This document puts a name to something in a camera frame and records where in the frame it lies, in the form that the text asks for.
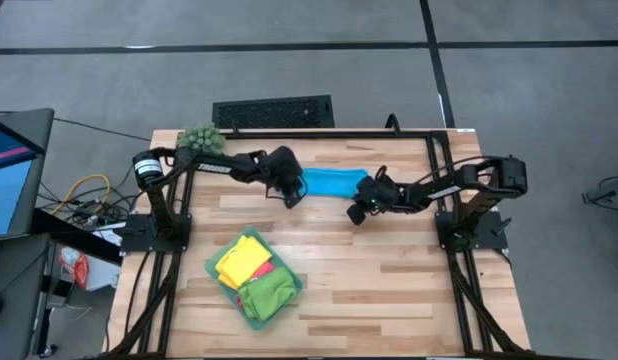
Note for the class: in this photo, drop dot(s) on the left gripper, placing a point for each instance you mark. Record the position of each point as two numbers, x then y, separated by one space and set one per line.
281 184

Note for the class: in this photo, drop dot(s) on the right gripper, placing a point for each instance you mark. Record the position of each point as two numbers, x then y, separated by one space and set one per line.
379 194

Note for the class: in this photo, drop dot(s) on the blue microfiber towel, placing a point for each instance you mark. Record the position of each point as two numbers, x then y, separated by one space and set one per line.
334 182

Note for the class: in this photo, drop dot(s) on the pink microfiber towel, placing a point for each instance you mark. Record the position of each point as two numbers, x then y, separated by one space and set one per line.
265 270

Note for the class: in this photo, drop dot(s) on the yellow microfiber towel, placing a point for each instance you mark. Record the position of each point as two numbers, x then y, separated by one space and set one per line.
244 260

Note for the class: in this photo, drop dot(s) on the teal translucent plastic bin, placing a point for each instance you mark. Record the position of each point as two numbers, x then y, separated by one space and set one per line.
216 262

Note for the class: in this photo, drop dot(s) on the green microfiber towel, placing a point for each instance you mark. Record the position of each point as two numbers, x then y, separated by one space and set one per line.
269 297

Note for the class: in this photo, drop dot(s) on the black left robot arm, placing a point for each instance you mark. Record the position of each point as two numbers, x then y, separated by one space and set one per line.
214 167

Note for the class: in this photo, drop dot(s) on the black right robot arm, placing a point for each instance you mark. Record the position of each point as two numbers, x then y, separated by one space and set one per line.
454 187

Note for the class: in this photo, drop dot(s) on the black perforated floor panel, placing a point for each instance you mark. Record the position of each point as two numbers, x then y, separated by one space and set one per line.
274 112

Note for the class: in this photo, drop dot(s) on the green succulent plant woven pot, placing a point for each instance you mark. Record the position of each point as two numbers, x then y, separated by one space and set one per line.
203 137

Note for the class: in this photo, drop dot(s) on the red plastic bag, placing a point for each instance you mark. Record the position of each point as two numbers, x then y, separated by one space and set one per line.
80 270

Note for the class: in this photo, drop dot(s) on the large black monitor screen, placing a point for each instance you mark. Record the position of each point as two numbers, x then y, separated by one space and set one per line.
9 190

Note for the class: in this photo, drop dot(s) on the black side desk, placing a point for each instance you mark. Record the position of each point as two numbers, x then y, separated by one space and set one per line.
14 280

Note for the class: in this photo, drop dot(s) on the right arm wrist camera box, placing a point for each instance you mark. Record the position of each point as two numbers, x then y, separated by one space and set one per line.
356 215

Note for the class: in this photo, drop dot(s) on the arm wrist camera box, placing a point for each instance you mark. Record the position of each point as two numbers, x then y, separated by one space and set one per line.
285 161
356 215

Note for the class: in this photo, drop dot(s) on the left arm wrist camera box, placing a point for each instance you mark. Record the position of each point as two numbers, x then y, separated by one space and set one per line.
285 161

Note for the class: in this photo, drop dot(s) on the black aluminium table frame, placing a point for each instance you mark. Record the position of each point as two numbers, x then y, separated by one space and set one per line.
339 135

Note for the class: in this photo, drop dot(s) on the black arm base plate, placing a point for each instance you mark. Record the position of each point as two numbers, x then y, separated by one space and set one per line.
489 235
139 242

